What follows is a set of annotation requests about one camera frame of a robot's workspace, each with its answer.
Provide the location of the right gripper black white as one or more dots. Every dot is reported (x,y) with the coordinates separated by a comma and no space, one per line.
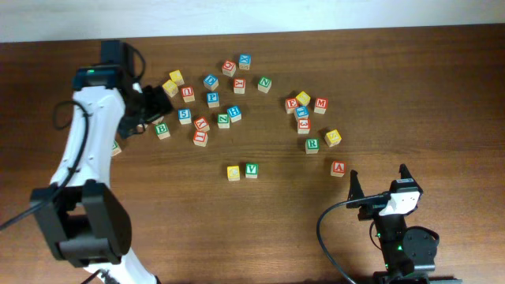
(379,200)

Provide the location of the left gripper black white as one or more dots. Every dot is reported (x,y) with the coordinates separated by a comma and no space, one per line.
(147,109)

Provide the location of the blue P block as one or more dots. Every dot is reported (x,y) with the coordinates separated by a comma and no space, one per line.
(213,99)

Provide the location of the green R block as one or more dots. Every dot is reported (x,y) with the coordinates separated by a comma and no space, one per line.
(312,146)

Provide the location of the yellow C block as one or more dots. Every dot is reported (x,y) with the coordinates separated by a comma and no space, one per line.
(233,173)

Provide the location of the green V block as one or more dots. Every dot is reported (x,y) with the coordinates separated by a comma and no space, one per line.
(251,170)

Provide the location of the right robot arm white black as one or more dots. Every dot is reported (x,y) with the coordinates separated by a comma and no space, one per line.
(408,252)

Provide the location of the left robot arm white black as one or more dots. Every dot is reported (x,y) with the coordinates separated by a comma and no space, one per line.
(81,220)

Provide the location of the blue block left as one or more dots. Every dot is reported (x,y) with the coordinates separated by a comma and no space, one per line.
(158,120)

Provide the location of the green B block centre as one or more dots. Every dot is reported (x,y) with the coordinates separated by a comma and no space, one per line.
(162,131)

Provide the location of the green b block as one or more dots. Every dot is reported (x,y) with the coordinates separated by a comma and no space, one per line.
(162,131)
(116,149)

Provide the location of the yellow block lower pair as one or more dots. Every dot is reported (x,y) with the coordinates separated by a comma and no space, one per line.
(170,88)

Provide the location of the red A block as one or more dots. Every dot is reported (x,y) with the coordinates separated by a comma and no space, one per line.
(338,169)

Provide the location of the blue 5 block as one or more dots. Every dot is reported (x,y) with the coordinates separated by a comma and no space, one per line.
(185,116)

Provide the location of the yellow block upper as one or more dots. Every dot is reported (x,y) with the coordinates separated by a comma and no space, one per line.
(177,77)

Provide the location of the red U block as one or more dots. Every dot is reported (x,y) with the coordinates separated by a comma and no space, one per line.
(188,94)

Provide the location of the green B block far left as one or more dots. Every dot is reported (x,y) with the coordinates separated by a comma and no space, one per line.
(116,149)

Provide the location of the red X block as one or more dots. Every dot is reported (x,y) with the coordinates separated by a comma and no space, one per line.
(201,124)

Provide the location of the yellow S block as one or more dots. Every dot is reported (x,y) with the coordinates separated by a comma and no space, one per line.
(332,138)

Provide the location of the blue D block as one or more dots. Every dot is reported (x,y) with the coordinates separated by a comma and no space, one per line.
(211,82)

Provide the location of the green N block lower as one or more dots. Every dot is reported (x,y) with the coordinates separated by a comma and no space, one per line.
(223,121)

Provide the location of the green n block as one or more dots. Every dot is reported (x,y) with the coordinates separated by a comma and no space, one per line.
(223,121)
(264,84)

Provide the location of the blue H block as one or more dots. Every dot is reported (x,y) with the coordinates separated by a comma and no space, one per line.
(234,114)

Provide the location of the red 3 block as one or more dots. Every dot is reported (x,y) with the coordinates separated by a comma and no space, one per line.
(303,126)

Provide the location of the red G block top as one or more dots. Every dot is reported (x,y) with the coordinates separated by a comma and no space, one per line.
(229,68)

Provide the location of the red M block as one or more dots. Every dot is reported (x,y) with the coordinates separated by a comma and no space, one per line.
(321,105)

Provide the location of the red Y block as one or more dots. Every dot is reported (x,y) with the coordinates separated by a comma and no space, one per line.
(239,85)

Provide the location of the blue block near 3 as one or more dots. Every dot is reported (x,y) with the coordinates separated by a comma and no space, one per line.
(301,112)

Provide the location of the blue X block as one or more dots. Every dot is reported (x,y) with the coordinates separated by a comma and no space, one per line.
(245,61)

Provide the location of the yellow block near E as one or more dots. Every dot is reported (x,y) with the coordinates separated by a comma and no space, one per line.
(303,99)

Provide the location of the red E block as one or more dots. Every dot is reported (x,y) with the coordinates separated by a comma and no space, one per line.
(291,104)

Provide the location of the green N block upper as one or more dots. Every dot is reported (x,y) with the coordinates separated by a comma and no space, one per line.
(264,84)

